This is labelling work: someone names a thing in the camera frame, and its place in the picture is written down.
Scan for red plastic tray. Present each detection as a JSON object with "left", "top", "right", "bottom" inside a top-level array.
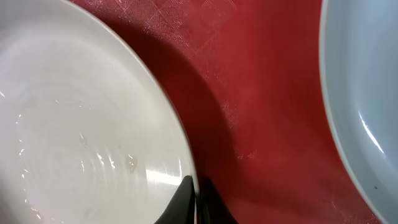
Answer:
[{"left": 75, "top": 0, "right": 377, "bottom": 223}]

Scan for white plate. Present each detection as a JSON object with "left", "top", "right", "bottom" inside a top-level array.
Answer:
[{"left": 1, "top": 1, "right": 198, "bottom": 223}]

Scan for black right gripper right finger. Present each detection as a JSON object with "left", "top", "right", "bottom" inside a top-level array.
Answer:
[{"left": 198, "top": 178, "right": 238, "bottom": 224}]

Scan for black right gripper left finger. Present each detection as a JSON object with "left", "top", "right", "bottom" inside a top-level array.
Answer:
[{"left": 155, "top": 175, "right": 196, "bottom": 224}]

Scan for pale green plate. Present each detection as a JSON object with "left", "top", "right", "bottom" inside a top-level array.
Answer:
[{"left": 319, "top": 0, "right": 397, "bottom": 223}]

